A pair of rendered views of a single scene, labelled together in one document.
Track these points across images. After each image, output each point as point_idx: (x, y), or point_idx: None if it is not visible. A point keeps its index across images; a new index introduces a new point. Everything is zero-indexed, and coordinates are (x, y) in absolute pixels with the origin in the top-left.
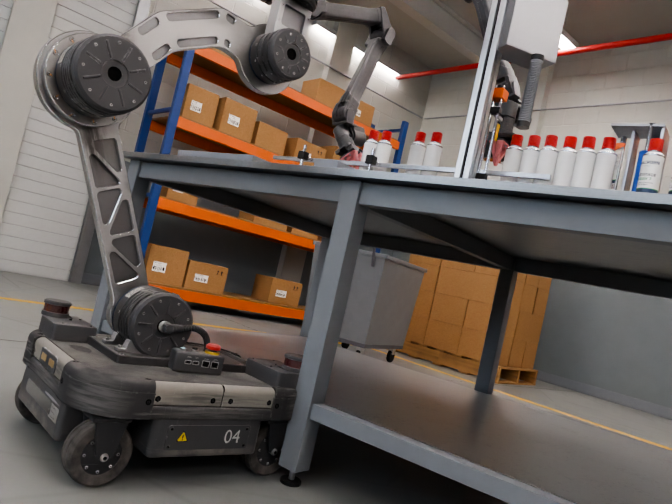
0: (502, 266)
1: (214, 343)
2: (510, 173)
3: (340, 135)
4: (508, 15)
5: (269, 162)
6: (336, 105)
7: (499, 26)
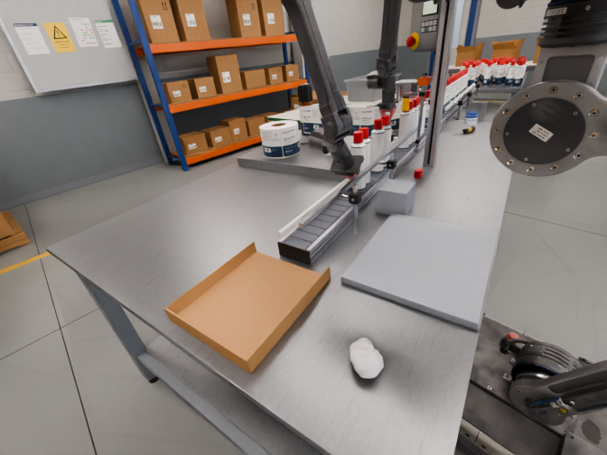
0: None
1: (511, 336)
2: (415, 131)
3: (349, 152)
4: (457, 20)
5: (469, 227)
6: (337, 116)
7: (453, 29)
